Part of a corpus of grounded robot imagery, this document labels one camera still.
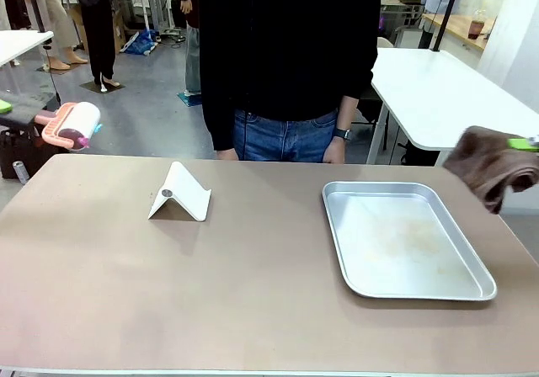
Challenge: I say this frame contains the brown cloth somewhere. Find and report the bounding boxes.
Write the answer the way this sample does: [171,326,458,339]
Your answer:
[442,125,539,215]

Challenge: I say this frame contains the pink lint roller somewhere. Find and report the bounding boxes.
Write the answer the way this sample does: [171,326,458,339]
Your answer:
[34,100,104,153]

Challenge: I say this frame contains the person's left forearm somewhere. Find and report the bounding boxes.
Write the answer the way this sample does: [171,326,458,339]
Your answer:
[336,94,360,131]

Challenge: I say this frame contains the person's left hand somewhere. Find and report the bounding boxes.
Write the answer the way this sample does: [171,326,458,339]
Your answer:
[323,136,348,165]

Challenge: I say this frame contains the black case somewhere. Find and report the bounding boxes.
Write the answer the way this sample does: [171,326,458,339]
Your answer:
[0,126,58,181]

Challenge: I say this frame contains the small white table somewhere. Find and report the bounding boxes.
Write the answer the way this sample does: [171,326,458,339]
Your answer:
[0,29,56,67]

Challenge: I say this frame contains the dark floor mat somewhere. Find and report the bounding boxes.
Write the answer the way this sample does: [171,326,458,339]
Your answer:
[79,79,127,95]

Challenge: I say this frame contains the large white table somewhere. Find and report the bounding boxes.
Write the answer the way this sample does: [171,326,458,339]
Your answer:
[365,47,539,166]

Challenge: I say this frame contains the bystander in beige trousers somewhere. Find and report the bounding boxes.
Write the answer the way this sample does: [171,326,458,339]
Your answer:
[29,0,90,72]

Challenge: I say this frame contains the black stand pole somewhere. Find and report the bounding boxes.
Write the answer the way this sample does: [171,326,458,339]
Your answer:
[24,0,62,105]

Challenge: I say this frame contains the bystander in black trousers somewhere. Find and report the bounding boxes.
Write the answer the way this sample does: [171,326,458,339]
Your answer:
[66,0,122,88]

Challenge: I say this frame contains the brown drink cup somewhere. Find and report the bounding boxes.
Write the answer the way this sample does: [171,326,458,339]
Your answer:
[467,9,487,41]

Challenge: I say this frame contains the brown cardboard box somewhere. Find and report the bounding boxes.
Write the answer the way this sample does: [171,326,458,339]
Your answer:
[68,5,128,55]

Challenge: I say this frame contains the wooden workbench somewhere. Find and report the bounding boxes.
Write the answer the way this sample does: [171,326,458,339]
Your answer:
[422,12,499,53]

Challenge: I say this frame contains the blue plastic bag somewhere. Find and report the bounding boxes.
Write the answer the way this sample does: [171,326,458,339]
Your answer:
[125,29,160,56]

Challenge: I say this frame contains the silver metal tray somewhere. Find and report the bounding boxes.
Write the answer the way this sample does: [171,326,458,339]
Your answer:
[322,180,499,302]

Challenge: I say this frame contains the teal floor marker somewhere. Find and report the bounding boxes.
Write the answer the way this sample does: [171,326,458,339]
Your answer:
[176,92,204,108]

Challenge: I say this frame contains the white folded roller stand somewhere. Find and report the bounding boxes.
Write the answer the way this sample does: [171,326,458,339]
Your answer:
[147,160,213,223]

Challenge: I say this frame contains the person's blue jeans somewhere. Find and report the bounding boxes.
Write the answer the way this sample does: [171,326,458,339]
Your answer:
[232,108,340,163]

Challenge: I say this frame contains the person in black sweater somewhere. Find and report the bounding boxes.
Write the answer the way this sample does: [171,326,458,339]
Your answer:
[197,0,384,152]

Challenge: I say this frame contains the black camera pole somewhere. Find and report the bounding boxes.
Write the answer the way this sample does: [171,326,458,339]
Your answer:
[432,0,463,53]

